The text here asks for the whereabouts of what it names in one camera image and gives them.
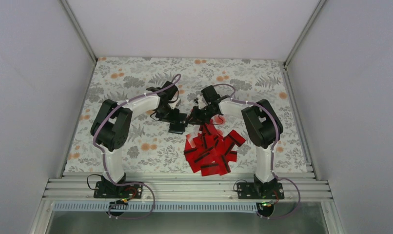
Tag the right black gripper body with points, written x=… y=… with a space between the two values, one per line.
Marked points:
x=203 y=116

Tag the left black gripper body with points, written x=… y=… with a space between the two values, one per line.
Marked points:
x=165 y=114

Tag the black card holder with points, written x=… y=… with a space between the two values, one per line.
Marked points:
x=178 y=123

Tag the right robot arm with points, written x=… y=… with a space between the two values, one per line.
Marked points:
x=261 y=122

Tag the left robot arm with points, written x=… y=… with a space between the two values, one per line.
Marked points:
x=111 y=128

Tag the white red-dot card right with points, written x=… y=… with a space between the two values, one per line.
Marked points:
x=219 y=120

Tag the red card right edge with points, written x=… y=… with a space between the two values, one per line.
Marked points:
x=232 y=139

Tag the red card bottom left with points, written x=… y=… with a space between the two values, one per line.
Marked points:
x=195 y=159

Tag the red card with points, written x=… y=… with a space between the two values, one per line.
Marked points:
x=223 y=162
x=195 y=159

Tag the red card bottom middle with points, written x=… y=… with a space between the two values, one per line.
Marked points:
x=223 y=162

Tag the floral patterned table mat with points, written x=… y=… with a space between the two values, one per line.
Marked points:
x=150 y=148

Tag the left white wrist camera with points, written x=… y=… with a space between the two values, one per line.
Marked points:
x=175 y=104

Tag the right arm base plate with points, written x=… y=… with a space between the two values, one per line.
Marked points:
x=252 y=191

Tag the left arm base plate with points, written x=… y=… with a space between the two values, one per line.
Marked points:
x=109 y=190

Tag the aluminium rail frame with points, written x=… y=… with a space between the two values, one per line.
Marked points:
x=184 y=193

